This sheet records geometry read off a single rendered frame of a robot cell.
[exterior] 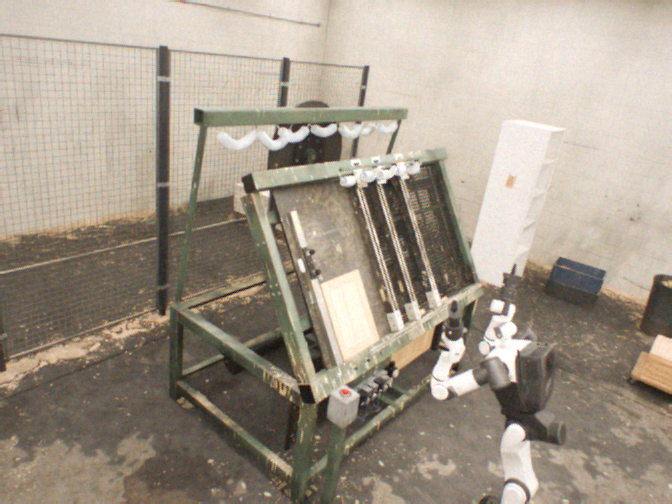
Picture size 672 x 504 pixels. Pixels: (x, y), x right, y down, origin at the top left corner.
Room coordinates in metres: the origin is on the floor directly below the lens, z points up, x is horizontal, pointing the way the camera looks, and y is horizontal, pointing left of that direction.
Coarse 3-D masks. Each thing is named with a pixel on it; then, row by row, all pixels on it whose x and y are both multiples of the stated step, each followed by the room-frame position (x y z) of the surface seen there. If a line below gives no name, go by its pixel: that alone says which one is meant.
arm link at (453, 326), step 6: (450, 312) 2.09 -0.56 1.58; (456, 312) 2.09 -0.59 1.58; (450, 318) 2.06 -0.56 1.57; (456, 318) 2.05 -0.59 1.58; (444, 324) 2.12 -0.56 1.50; (450, 324) 2.08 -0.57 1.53; (456, 324) 2.08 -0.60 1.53; (462, 324) 2.11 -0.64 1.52; (444, 330) 2.13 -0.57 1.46; (450, 330) 2.09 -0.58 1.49; (456, 330) 2.08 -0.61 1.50; (462, 330) 2.10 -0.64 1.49
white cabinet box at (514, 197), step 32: (512, 128) 6.32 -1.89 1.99; (544, 128) 6.22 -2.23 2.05; (512, 160) 6.26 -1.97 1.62; (544, 160) 6.38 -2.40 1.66; (512, 192) 6.20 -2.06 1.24; (544, 192) 6.52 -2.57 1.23; (480, 224) 6.38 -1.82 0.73; (512, 224) 6.14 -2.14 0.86; (480, 256) 6.31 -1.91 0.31; (512, 256) 6.08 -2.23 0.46
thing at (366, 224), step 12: (360, 180) 3.34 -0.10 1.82; (372, 180) 3.30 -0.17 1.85; (360, 192) 3.35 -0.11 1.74; (360, 204) 3.30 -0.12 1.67; (360, 216) 3.29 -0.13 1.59; (372, 228) 3.27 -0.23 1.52; (372, 240) 3.22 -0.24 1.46; (372, 252) 3.21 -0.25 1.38; (372, 264) 3.20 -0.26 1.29; (384, 264) 3.20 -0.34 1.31; (384, 276) 3.14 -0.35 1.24; (384, 288) 3.12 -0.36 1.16; (396, 312) 3.07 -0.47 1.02; (396, 324) 3.03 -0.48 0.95
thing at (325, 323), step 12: (288, 216) 2.83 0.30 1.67; (300, 228) 2.83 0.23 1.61; (300, 240) 2.78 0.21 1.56; (300, 252) 2.76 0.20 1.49; (312, 288) 2.68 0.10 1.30; (324, 312) 2.65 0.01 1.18; (324, 324) 2.61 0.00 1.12; (324, 336) 2.60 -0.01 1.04; (336, 348) 2.58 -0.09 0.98; (336, 360) 2.54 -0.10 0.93
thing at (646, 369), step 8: (656, 344) 4.34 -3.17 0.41; (664, 344) 4.38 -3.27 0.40; (656, 352) 4.18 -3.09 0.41; (664, 352) 4.22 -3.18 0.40; (640, 360) 4.48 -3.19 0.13; (648, 360) 4.15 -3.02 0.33; (656, 360) 4.12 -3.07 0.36; (664, 360) 4.09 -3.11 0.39; (640, 368) 4.33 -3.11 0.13; (648, 368) 4.13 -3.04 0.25; (656, 368) 4.10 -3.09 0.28; (664, 368) 4.07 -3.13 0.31; (632, 376) 4.20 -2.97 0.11; (640, 376) 4.16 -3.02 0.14; (648, 376) 4.12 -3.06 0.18; (656, 376) 4.10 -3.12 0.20; (664, 376) 4.05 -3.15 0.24; (632, 384) 4.21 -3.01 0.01; (656, 384) 4.07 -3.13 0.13; (664, 384) 4.05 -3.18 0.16
